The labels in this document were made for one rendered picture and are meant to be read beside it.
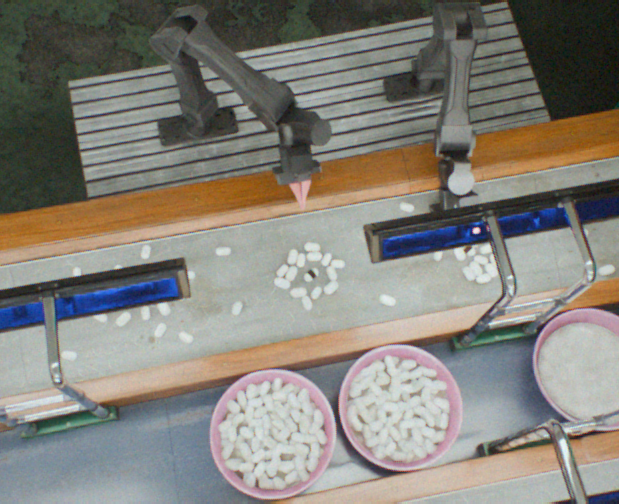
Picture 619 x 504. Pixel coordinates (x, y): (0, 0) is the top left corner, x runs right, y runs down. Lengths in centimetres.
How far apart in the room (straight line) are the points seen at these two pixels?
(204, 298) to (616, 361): 94
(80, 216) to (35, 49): 128
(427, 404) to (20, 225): 100
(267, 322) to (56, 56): 158
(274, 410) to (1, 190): 144
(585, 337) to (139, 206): 107
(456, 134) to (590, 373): 61
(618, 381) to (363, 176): 74
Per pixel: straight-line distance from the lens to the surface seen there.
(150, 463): 182
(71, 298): 148
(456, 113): 176
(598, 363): 192
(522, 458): 179
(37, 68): 305
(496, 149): 199
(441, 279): 186
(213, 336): 179
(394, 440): 178
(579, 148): 206
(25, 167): 287
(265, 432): 175
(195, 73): 181
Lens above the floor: 247
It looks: 70 degrees down
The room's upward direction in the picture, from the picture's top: 7 degrees clockwise
